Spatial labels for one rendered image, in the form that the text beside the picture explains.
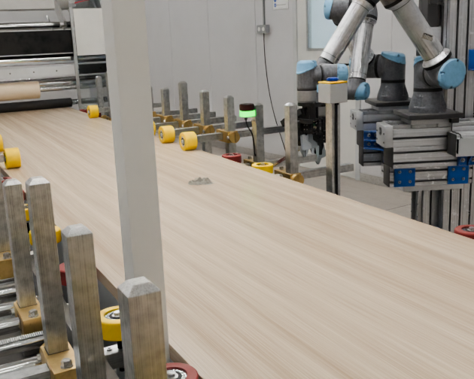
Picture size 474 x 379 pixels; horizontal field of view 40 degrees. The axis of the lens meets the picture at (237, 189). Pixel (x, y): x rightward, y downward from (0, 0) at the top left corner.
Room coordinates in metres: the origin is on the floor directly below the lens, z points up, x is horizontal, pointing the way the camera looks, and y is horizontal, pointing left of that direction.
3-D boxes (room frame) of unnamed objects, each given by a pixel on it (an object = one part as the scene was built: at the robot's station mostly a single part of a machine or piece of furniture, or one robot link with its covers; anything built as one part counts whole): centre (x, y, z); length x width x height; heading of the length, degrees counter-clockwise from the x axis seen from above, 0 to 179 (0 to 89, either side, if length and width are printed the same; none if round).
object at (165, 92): (3.48, 0.37, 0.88); 0.03 x 0.03 x 0.48; 27
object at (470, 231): (1.47, -0.56, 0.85); 0.08 x 0.08 x 0.11
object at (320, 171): (2.45, -0.27, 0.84); 0.43 x 0.03 x 0.04; 117
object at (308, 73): (2.44, -0.28, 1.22); 0.09 x 0.08 x 0.11; 102
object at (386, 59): (3.18, -0.78, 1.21); 0.13 x 0.12 x 0.14; 57
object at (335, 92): (2.14, -0.33, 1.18); 0.07 x 0.07 x 0.08; 27
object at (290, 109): (2.37, -0.21, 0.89); 0.03 x 0.03 x 0.48; 27
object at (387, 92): (3.17, -0.78, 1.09); 0.15 x 0.15 x 0.10
